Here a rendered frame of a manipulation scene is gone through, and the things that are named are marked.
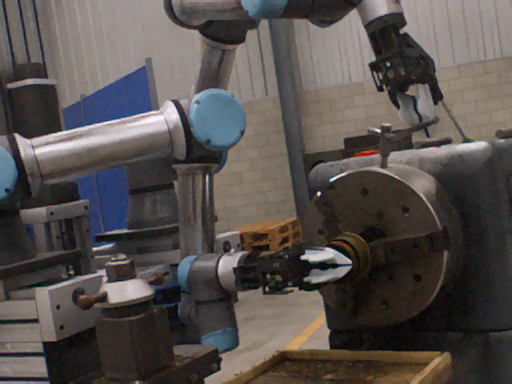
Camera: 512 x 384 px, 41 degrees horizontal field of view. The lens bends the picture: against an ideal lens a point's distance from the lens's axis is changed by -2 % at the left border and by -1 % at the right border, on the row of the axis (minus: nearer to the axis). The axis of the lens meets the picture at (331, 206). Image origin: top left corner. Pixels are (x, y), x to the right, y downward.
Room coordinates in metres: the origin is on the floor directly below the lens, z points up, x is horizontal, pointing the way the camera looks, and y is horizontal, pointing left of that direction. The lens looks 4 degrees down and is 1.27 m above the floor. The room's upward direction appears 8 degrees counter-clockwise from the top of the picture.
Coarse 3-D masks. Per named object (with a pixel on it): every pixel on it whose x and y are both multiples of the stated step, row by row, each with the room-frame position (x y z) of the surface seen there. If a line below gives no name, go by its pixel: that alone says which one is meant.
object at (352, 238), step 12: (336, 240) 1.25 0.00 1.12; (348, 240) 1.24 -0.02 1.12; (360, 240) 1.25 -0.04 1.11; (348, 252) 1.21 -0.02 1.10; (360, 252) 1.23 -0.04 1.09; (324, 264) 1.24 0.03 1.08; (336, 264) 1.28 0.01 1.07; (360, 264) 1.22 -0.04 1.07; (348, 276) 1.21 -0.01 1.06; (360, 276) 1.25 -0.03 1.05
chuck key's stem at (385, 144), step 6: (384, 126) 1.34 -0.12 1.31; (390, 126) 1.35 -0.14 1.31; (384, 132) 1.35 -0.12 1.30; (390, 132) 1.35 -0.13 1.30; (384, 138) 1.35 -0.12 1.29; (384, 144) 1.35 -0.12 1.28; (390, 144) 1.35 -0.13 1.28; (384, 150) 1.35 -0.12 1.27; (390, 150) 1.36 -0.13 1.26; (384, 156) 1.35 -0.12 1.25; (384, 162) 1.36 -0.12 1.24
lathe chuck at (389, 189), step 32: (320, 192) 1.41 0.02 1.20; (352, 192) 1.35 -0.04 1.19; (384, 192) 1.32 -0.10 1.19; (416, 192) 1.29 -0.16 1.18; (320, 224) 1.40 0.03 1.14; (384, 224) 1.32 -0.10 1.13; (416, 224) 1.29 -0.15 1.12; (448, 224) 1.30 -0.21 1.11; (448, 256) 1.28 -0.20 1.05; (384, 288) 1.33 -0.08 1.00; (416, 288) 1.30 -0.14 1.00; (384, 320) 1.34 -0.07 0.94
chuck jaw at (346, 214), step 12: (324, 192) 1.34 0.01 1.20; (336, 192) 1.37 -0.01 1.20; (324, 204) 1.35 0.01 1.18; (336, 204) 1.33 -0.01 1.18; (324, 216) 1.34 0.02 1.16; (336, 216) 1.31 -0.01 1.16; (348, 216) 1.33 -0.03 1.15; (336, 228) 1.29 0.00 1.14; (348, 228) 1.30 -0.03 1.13; (360, 228) 1.33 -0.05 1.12
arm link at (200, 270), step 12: (180, 264) 1.33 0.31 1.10; (192, 264) 1.31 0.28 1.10; (204, 264) 1.30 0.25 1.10; (216, 264) 1.28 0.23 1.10; (180, 276) 1.32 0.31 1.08; (192, 276) 1.31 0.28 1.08; (204, 276) 1.29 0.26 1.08; (216, 276) 1.28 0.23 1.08; (192, 288) 1.32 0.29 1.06; (204, 288) 1.30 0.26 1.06; (216, 288) 1.29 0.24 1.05; (204, 300) 1.30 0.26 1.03
